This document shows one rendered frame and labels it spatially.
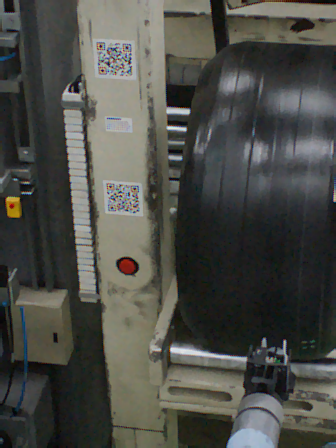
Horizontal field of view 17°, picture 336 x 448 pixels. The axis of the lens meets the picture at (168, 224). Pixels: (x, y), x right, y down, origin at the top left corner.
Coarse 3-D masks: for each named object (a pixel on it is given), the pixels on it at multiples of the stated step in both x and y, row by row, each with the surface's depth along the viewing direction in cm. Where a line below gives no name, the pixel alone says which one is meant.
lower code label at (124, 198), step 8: (104, 184) 215; (112, 184) 215; (120, 184) 215; (128, 184) 214; (136, 184) 214; (104, 192) 216; (112, 192) 216; (120, 192) 216; (128, 192) 215; (136, 192) 215; (104, 200) 218; (112, 200) 217; (120, 200) 217; (128, 200) 216; (136, 200) 216; (112, 208) 218; (120, 208) 218; (128, 208) 217; (136, 208) 217
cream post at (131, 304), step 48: (96, 0) 195; (144, 0) 193; (144, 48) 198; (96, 96) 205; (144, 96) 203; (96, 144) 211; (144, 144) 209; (96, 192) 217; (144, 192) 215; (96, 240) 224; (144, 240) 221; (144, 288) 228; (144, 336) 235; (144, 384) 242; (144, 432) 250
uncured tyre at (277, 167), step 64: (256, 64) 202; (320, 64) 201; (192, 128) 198; (256, 128) 193; (320, 128) 191; (192, 192) 194; (256, 192) 190; (320, 192) 189; (192, 256) 196; (256, 256) 192; (320, 256) 190; (192, 320) 206; (256, 320) 200; (320, 320) 197
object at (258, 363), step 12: (264, 348) 195; (252, 360) 195; (264, 360) 193; (276, 360) 193; (288, 360) 191; (252, 372) 192; (264, 372) 188; (276, 372) 190; (252, 384) 186; (264, 384) 186; (276, 384) 192; (288, 384) 195; (276, 396) 186; (288, 396) 194
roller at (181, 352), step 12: (180, 348) 226; (192, 348) 225; (204, 348) 225; (168, 360) 226; (180, 360) 226; (192, 360) 225; (204, 360) 225; (216, 360) 224; (228, 360) 224; (240, 360) 223; (300, 360) 221; (312, 360) 221; (324, 360) 221; (300, 372) 221; (312, 372) 221; (324, 372) 220
